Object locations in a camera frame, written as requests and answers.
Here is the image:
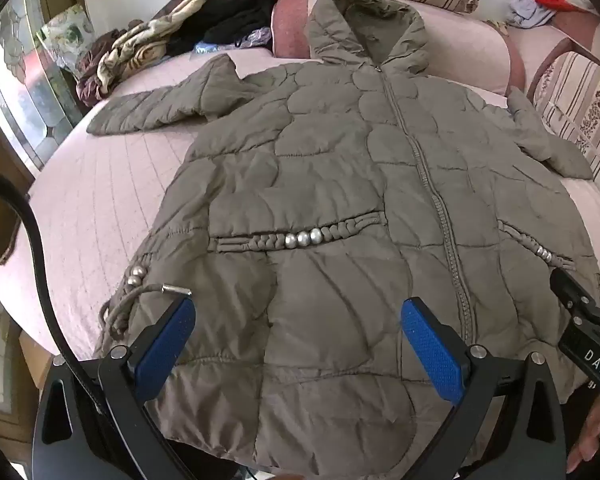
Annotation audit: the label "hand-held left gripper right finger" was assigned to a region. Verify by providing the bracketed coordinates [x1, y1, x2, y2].
[401, 297, 567, 480]

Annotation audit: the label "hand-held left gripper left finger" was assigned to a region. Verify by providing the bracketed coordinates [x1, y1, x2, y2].
[32, 296, 197, 480]

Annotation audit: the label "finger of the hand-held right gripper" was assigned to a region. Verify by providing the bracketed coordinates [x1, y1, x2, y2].
[550, 267, 600, 328]

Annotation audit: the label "olive quilted jacket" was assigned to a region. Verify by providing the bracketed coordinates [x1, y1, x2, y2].
[86, 0, 600, 476]

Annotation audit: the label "black clothes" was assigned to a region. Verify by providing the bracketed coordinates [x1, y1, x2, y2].
[165, 0, 276, 56]

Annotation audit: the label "person's right hand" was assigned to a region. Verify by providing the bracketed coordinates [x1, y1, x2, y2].
[564, 394, 600, 474]

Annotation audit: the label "cardboard box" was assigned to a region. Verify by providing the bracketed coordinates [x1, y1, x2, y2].
[17, 330, 57, 392]

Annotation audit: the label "striped floral bed side cushion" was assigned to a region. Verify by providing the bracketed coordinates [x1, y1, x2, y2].
[530, 50, 600, 221]

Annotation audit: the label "pink bolster cushion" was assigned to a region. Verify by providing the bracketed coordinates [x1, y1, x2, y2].
[271, 0, 526, 96]

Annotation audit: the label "grey blue cloth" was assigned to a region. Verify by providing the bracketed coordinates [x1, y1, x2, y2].
[507, 0, 553, 28]

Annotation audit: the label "stained glass window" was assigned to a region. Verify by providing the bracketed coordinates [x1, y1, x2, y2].
[0, 0, 88, 171]

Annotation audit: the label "clear plastic bag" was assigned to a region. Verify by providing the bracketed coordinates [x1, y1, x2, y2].
[237, 27, 273, 51]

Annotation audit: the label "floral picture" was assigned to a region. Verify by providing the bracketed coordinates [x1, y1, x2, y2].
[35, 4, 98, 77]

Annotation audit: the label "black cable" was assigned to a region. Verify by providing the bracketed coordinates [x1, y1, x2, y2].
[0, 164, 108, 411]

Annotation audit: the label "wooden bed frame rail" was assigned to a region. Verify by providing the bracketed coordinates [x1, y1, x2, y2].
[525, 37, 600, 103]

